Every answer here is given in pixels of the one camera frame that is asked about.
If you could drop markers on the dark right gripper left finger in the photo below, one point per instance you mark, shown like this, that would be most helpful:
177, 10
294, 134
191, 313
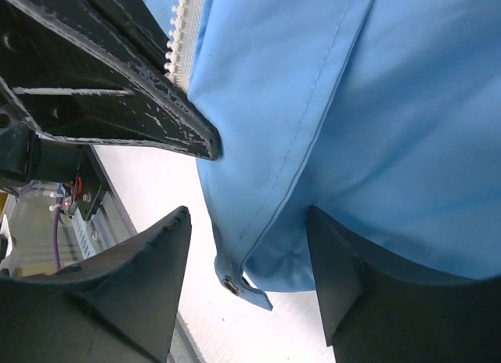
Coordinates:
54, 318

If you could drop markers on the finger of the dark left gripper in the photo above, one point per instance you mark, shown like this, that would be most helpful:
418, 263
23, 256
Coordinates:
71, 76
136, 23

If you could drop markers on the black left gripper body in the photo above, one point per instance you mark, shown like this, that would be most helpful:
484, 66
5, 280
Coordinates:
26, 157

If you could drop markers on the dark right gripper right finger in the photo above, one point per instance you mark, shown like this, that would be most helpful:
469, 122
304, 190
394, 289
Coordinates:
377, 306

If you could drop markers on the light blue zip jacket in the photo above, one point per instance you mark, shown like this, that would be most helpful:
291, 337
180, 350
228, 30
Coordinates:
383, 113

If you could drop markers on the aluminium front mounting rail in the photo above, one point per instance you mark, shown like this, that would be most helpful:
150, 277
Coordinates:
117, 222

